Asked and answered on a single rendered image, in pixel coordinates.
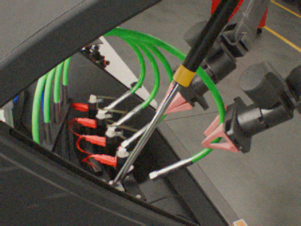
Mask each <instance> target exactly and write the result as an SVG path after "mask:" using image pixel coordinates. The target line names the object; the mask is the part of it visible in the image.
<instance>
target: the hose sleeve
mask: <svg viewBox="0 0 301 226"><path fill-rule="evenodd" d="M192 164H194V163H193V161H192V160H191V157H186V158H185V159H182V160H180V161H178V162H176V163H172V164H171V165H169V166H167V167H164V168H162V169H159V170H157V175H158V177H159V178H162V177H165V176H168V175H169V174H172V173H174V172H177V171H179V170H181V169H183V168H186V167H189V166H190V165H192Z"/></svg>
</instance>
